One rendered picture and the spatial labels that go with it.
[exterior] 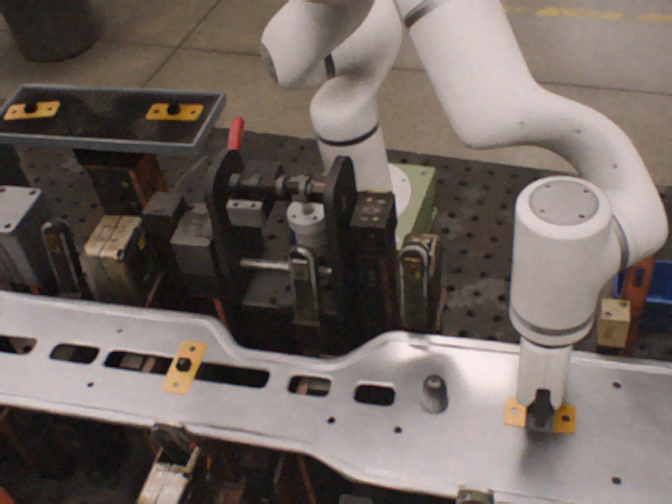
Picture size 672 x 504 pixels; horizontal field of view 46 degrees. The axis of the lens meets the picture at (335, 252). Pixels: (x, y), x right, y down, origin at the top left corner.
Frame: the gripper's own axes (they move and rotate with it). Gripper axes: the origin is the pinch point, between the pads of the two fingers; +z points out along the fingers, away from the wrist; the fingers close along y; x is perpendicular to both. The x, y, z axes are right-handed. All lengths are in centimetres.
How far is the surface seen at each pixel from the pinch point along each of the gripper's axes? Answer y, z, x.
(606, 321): -10.7, -3.1, 6.9
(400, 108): -199, 103, -60
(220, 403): 4.7, 3.2, -39.7
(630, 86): -219, 103, 26
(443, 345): -8.7, 2.9, -12.8
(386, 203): -22.6, -8.7, -22.4
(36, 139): -27, -13, -78
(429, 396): 1.5, -0.1, -12.9
